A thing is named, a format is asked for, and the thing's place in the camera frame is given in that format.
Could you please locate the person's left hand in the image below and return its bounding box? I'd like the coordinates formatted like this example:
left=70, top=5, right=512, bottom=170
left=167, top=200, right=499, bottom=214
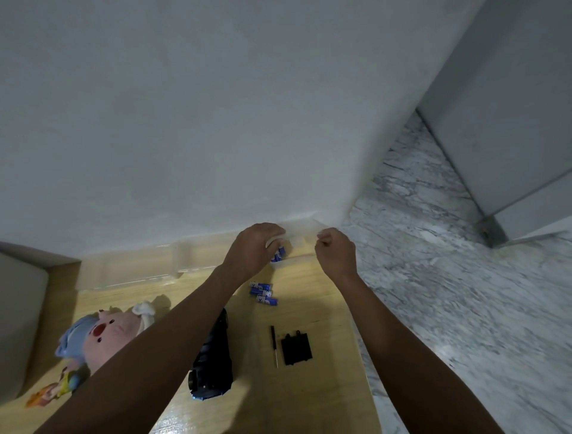
left=222, top=223, right=287, bottom=285

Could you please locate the person's right hand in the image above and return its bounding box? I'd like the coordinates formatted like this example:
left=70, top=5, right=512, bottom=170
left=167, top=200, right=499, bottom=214
left=315, top=227, right=358, bottom=280

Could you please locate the person's left forearm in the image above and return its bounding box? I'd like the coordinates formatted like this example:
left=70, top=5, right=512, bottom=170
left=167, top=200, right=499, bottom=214
left=33, top=265, right=252, bottom=434

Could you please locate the person's right forearm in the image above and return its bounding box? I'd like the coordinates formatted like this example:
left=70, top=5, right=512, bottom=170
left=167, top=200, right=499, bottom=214
left=323, top=271, right=506, bottom=434

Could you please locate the small clear plastic storage box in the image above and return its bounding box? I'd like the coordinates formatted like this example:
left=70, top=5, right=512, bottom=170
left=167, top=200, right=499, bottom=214
left=175, top=218, right=323, bottom=274

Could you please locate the black battery compartment cover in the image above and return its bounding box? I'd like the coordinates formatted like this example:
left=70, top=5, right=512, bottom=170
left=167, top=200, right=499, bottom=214
left=280, top=330, right=313, bottom=367

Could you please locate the black toy vehicle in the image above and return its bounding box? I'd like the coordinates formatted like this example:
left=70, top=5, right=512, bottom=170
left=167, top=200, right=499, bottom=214
left=188, top=308, right=236, bottom=401

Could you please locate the pink plush pig toy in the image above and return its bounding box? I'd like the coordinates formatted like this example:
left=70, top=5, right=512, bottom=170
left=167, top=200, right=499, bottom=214
left=55, top=300, right=158, bottom=377

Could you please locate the white door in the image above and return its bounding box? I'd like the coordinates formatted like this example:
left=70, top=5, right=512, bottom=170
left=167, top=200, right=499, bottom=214
left=416, top=0, right=572, bottom=249

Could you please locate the colourful small toy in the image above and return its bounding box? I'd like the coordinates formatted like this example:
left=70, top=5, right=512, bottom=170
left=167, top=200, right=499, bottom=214
left=24, top=366, right=85, bottom=408

